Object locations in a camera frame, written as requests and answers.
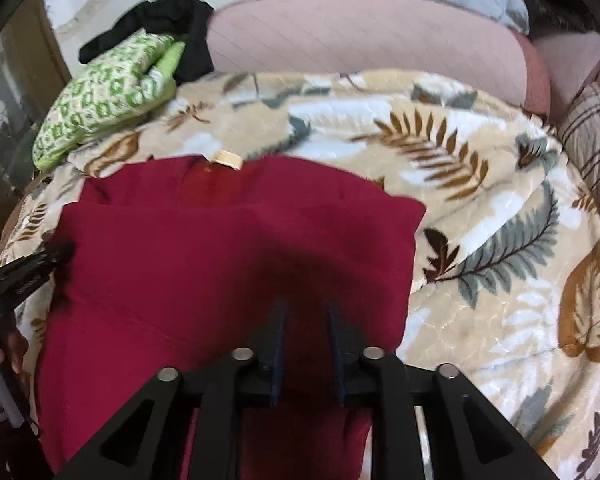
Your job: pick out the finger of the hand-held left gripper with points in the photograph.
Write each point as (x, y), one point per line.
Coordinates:
(32, 265)

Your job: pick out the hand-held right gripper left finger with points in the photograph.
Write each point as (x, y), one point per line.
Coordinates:
(279, 332)

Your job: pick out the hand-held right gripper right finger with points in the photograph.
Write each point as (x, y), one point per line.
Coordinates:
(336, 332)

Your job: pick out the dark red garment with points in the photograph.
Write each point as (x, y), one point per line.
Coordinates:
(220, 250)

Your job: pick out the person's left hand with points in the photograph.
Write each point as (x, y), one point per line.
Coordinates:
(13, 350)

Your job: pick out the leaf print blanket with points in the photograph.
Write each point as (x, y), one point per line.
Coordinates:
(480, 240)

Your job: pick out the green patterned pillow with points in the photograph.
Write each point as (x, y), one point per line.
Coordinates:
(105, 95)

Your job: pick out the wooden glass door cabinet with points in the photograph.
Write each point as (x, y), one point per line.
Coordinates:
(25, 75)

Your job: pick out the black cloth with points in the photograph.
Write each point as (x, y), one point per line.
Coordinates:
(190, 20)

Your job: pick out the large pink quilted cushion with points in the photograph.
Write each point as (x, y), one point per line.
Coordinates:
(360, 35)

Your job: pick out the striped brown pillow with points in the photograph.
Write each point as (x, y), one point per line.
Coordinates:
(595, 130)

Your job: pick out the small pink cushion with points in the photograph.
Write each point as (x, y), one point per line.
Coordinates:
(565, 65)

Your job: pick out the dark furry blanket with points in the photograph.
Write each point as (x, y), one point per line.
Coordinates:
(555, 5)

